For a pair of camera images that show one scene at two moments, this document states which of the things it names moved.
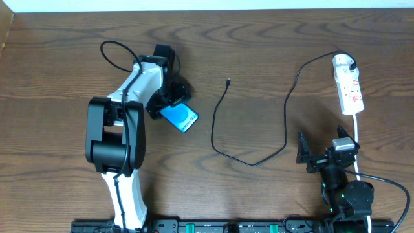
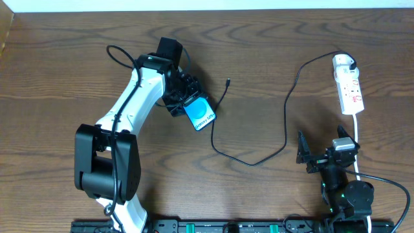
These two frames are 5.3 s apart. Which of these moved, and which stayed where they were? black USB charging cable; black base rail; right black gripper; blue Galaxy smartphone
Moved: blue Galaxy smartphone
Stayed: black USB charging cable; right black gripper; black base rail
